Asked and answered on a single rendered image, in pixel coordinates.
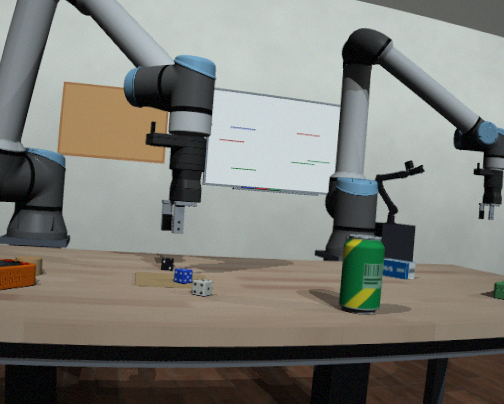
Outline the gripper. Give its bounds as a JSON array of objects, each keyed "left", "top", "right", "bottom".
[
  {"left": 478, "top": 169, "right": 504, "bottom": 220},
  {"left": 160, "top": 132, "right": 209, "bottom": 235}
]

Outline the tan mat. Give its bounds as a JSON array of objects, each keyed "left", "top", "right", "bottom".
[{"left": 134, "top": 270, "right": 198, "bottom": 289}]

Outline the white die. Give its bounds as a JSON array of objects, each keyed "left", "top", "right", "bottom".
[{"left": 191, "top": 278, "right": 214, "bottom": 298}]

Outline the jointed stand on dark box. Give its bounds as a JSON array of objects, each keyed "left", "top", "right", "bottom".
[{"left": 374, "top": 159, "right": 426, "bottom": 263}]

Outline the blue box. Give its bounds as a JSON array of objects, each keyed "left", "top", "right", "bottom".
[{"left": 382, "top": 258, "right": 417, "bottom": 281}]

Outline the orange board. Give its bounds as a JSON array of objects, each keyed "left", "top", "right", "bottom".
[{"left": 57, "top": 81, "right": 171, "bottom": 164}]

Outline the whiteboard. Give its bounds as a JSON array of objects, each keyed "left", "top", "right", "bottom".
[{"left": 202, "top": 88, "right": 342, "bottom": 196}]

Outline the wooden table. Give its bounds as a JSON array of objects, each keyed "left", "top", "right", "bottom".
[{"left": 0, "top": 243, "right": 504, "bottom": 404}]

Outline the green can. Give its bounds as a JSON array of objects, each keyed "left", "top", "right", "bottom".
[{"left": 339, "top": 234, "right": 386, "bottom": 314}]

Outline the tan cork cylinder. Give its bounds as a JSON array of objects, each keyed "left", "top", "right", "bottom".
[{"left": 15, "top": 255, "right": 44, "bottom": 276}]

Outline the orange multimeter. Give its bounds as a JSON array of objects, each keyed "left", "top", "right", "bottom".
[{"left": 0, "top": 258, "right": 37, "bottom": 291}]

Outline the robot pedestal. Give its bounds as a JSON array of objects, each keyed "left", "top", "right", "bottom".
[
  {"left": 314, "top": 248, "right": 344, "bottom": 262},
  {"left": 0, "top": 232, "right": 71, "bottom": 249}
]

